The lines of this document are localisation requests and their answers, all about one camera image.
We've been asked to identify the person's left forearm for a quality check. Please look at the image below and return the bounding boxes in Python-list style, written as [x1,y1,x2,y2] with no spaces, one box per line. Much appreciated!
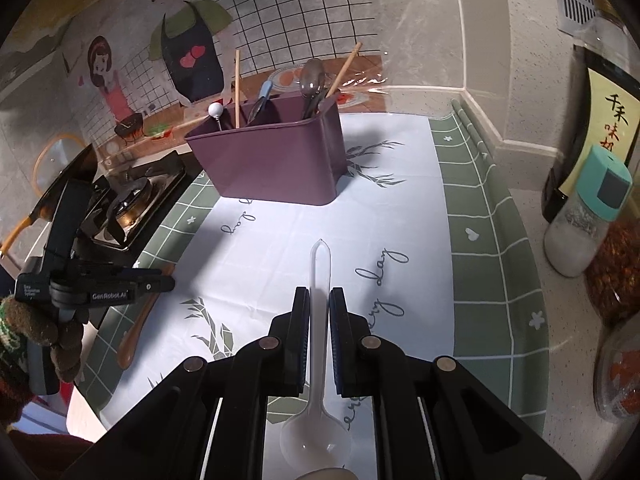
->
[0,357,96,467]

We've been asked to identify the wooden spoon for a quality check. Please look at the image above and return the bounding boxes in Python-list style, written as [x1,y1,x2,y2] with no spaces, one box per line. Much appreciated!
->
[116,265,174,370]

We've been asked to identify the grey metal spoon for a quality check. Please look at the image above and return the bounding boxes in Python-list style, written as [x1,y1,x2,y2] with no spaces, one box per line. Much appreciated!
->
[299,58,327,117]

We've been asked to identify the glass lid orange rim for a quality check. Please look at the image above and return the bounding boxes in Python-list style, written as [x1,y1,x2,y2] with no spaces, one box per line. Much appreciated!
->
[31,132,89,197]

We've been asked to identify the orange bottle plastic wrap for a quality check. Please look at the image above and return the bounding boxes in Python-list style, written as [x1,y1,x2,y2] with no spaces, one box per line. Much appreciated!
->
[594,319,640,424]

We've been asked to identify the black gas stove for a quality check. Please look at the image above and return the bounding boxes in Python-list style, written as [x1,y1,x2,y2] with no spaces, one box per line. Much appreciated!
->
[75,150,189,252]

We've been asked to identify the salt shaker teal lid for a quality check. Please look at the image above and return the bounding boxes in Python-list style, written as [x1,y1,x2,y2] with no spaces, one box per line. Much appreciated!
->
[543,144,634,279]

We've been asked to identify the green white printed mat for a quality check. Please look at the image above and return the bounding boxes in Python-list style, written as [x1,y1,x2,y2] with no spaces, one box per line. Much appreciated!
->
[75,110,549,480]

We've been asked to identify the black wok orange handle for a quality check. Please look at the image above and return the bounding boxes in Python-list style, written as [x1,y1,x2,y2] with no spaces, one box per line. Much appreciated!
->
[0,144,97,257]

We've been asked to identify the chili jar yellow lid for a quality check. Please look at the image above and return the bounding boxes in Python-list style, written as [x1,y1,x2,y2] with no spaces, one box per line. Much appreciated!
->
[584,204,640,327]

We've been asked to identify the dark sauce bottle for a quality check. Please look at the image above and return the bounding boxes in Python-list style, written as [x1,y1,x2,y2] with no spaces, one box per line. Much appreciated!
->
[542,0,640,224]

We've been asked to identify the purple utensil holder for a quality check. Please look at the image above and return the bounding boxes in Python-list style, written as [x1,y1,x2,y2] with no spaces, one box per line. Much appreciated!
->
[184,95,349,207]

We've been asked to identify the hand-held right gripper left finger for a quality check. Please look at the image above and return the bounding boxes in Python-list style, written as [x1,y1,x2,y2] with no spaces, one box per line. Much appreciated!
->
[60,287,311,480]

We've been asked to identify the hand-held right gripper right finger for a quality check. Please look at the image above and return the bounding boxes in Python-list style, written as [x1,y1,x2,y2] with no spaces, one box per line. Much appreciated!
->
[329,287,583,480]

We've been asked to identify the cartoon wall poster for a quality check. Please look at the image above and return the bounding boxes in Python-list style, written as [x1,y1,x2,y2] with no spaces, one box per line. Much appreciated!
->
[0,0,392,162]

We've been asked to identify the person's left hand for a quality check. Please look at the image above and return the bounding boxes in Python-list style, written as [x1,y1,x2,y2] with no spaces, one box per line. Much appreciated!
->
[0,295,85,386]

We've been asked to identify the clear plastic spoon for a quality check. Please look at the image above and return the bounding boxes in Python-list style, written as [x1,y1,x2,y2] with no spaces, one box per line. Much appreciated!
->
[279,240,352,472]

